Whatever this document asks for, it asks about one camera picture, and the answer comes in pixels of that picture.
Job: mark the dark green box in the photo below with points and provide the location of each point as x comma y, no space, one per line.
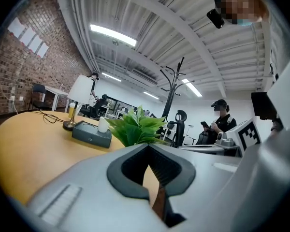
89,134

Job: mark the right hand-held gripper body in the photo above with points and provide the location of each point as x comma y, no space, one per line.
234,139

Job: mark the white paper sheet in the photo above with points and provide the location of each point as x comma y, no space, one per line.
28,36
15,27
35,44
43,50

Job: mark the black coat rack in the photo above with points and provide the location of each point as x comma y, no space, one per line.
171,98

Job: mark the black swivel office chair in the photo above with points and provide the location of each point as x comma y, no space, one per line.
96,107

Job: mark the white shade table lamp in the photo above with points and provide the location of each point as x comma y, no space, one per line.
81,89

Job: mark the person's head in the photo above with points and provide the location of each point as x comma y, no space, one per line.
244,6

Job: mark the long ceiling light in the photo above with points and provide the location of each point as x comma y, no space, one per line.
151,95
192,88
113,34
111,77

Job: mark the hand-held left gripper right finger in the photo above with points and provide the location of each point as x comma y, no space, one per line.
207,178

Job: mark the small white table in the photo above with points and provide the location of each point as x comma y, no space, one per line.
55,91

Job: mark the yellow drink cup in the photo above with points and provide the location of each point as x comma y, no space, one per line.
71,110

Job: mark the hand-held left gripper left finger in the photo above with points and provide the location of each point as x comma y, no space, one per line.
87,182

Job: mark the black folding chair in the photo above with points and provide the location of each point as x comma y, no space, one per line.
38,91

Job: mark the white mug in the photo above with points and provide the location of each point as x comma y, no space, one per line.
103,125

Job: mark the green plant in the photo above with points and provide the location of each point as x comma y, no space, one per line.
135,127

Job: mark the person's grey shirt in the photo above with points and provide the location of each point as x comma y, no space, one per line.
287,93

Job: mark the black head-mounted camera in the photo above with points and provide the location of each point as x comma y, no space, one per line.
215,18

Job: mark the white wall socket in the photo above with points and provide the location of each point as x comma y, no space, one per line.
21,98
12,98

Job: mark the black chest monitor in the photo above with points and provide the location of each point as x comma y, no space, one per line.
263,105

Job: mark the black office chair with headrest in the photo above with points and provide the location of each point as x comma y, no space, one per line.
180,127

